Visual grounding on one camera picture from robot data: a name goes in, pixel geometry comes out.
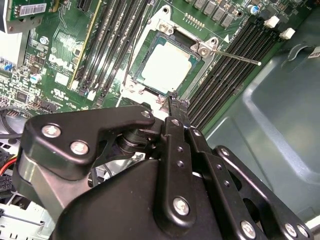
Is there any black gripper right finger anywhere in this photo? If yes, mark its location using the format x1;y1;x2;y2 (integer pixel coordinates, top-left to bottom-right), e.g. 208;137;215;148
176;99;313;240

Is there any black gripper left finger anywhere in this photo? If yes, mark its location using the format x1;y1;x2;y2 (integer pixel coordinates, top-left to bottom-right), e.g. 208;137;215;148
12;91;198;232

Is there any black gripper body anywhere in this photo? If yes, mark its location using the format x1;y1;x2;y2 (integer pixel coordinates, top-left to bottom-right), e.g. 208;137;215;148
51;159;242;240

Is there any silver CPU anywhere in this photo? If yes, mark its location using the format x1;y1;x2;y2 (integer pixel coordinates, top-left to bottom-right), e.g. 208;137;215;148
139;39;201;97

